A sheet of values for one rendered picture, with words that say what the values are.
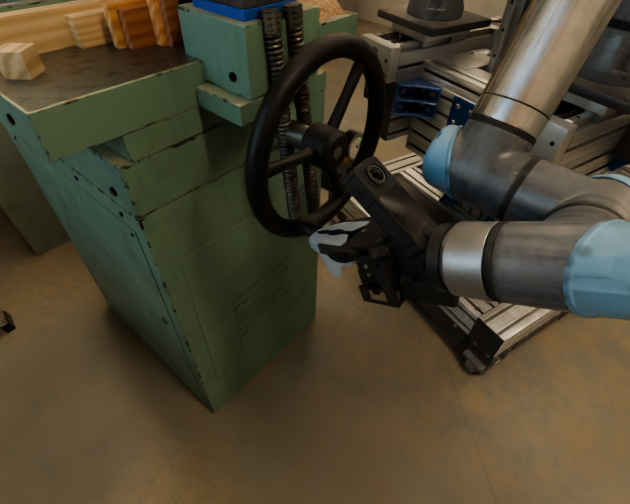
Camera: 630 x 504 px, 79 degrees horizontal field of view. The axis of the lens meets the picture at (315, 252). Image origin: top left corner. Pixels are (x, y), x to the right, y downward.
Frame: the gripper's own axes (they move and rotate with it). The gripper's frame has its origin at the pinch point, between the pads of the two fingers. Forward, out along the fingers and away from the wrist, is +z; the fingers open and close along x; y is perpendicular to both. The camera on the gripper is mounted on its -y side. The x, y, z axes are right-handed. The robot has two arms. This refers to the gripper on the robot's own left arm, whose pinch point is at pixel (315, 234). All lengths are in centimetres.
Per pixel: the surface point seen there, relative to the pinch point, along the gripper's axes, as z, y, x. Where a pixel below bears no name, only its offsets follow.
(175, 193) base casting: 21.1, -10.5, -6.4
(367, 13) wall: 229, -57, 353
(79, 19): 24.1, -36.6, -5.7
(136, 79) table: 12.6, -26.0, -7.4
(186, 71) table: 12.7, -25.2, -0.3
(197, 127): 16.7, -18.2, -0.3
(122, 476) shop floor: 61, 50, -38
